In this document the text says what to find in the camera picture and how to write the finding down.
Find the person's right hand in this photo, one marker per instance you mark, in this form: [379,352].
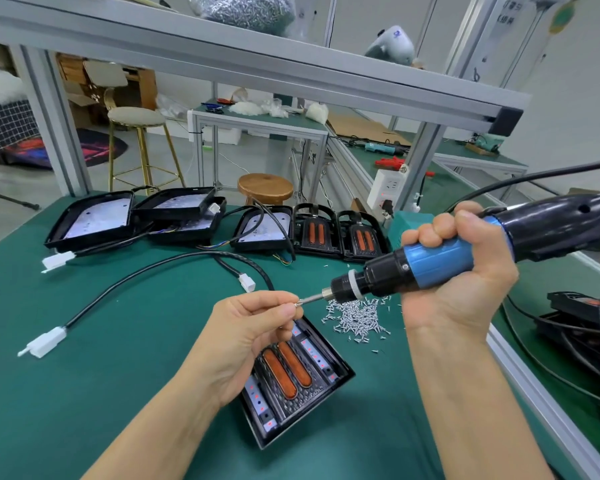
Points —
[470,290]

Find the green workbench white legs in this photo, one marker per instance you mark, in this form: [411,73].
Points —
[480,153]

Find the round beige stool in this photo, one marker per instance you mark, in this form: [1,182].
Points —
[135,117]

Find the teal hand tool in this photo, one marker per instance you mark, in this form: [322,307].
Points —
[385,148]

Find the person's left hand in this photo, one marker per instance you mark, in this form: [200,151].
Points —
[230,345]

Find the aluminium shelf frame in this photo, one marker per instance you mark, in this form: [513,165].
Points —
[280,60]

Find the teal power supply box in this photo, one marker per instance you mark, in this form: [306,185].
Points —
[405,223]

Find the stack of unassembled lamp housings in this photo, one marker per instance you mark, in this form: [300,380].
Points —
[160,210]

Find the blue black electric screwdriver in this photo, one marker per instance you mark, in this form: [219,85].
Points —
[560,225]

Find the small green workbench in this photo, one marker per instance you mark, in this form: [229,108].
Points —
[260,120]

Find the red tool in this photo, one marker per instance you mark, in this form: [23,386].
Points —
[390,164]

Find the white handheld device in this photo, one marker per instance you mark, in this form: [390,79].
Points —
[392,43]

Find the open brown cardboard carton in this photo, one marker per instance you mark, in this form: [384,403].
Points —
[80,103]

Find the clear bag of screws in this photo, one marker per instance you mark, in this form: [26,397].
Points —
[245,10]

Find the colourful round rug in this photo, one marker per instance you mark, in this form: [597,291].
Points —
[75,150]

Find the white power strip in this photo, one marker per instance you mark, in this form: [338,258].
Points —
[387,188]

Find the heap of small silver screws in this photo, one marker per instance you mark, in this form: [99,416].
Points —
[358,317]

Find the round brown wooden stool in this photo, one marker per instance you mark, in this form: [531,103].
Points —
[266,187]

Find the black checked cloth table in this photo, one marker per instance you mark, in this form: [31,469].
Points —
[5,130]

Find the white crumpled bag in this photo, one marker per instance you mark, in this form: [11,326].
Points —
[317,113]

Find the brown wooden cabinet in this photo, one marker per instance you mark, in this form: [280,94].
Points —
[145,85]

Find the person's right forearm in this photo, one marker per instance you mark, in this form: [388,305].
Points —
[475,410]

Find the person's left forearm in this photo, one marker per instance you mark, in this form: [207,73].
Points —
[155,440]

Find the white plastic bags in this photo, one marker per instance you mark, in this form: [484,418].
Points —
[0,85]

